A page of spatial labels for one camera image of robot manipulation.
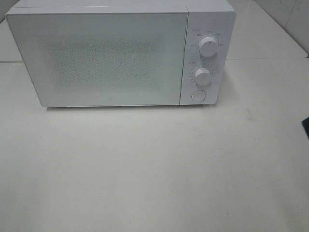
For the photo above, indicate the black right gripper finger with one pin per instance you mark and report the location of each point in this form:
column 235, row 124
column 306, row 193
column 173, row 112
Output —
column 305, row 124

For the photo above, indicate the white round door button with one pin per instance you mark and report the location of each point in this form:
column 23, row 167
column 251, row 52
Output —
column 198, row 96

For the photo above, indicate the white microwave knob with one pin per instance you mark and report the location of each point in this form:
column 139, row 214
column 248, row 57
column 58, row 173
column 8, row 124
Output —
column 202, row 76
column 208, row 46

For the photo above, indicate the white microwave door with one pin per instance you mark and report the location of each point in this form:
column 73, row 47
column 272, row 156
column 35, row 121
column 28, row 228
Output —
column 77, row 60

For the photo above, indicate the white microwave oven body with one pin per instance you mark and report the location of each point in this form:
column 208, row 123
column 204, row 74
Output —
column 204, row 17

